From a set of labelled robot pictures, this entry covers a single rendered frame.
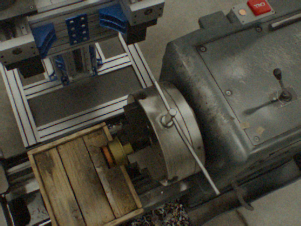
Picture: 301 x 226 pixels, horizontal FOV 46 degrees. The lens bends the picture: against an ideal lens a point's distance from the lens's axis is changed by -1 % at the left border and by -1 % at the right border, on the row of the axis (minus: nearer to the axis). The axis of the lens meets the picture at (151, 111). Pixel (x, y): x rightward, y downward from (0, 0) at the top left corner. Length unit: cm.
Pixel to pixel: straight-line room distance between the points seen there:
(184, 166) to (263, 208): 134
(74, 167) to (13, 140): 109
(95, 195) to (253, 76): 67
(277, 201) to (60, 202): 148
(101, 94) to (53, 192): 100
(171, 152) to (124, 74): 129
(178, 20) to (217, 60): 170
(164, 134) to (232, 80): 26
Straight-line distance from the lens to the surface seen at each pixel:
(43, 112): 218
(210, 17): 120
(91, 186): 131
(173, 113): 93
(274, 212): 238
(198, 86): 107
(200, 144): 105
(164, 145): 100
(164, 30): 272
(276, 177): 183
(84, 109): 215
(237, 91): 108
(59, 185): 132
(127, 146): 111
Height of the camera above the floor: 216
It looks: 66 degrees down
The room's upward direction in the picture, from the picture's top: 12 degrees clockwise
